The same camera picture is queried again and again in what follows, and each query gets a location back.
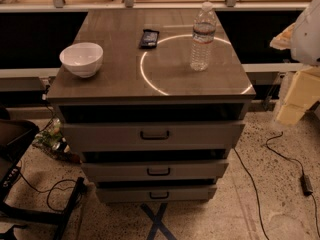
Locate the black stand with cables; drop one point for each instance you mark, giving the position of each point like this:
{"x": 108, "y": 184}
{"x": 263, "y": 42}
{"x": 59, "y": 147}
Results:
{"x": 15, "y": 138}

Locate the top grey drawer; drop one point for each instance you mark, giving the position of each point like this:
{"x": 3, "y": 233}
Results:
{"x": 97, "y": 137}

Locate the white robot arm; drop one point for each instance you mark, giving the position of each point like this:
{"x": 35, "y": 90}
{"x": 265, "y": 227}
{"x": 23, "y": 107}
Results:
{"x": 302, "y": 38}

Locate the dark snack bar wrapper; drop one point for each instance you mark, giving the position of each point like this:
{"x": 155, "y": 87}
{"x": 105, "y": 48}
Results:
{"x": 149, "y": 39}

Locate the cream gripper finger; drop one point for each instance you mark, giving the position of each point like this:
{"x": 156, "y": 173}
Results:
{"x": 300, "y": 95}
{"x": 283, "y": 40}

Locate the grey drawer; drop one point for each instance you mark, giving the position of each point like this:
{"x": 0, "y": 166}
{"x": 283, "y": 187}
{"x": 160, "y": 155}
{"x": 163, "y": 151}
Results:
{"x": 156, "y": 194}
{"x": 97, "y": 137}
{"x": 152, "y": 171}

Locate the black power adapter with cable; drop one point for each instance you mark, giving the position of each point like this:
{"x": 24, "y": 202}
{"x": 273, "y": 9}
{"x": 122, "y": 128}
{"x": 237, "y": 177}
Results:
{"x": 304, "y": 179}

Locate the middle grey drawer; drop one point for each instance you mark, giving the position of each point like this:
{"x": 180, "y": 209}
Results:
{"x": 152, "y": 171}

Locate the grey three-drawer cabinet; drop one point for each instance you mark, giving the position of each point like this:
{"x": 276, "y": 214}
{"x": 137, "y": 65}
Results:
{"x": 152, "y": 85}

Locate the clear plastic water bottle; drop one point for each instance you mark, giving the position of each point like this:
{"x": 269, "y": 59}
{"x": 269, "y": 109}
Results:
{"x": 203, "y": 34}

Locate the pile of cans and trash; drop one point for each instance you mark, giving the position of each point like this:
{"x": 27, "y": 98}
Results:
{"x": 51, "y": 141}

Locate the white ceramic bowl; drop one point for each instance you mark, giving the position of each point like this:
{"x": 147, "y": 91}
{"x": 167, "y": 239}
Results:
{"x": 82, "y": 59}

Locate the bottom grey drawer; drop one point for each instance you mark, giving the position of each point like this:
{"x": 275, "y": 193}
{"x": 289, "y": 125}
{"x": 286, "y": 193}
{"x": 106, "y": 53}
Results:
{"x": 156, "y": 194}

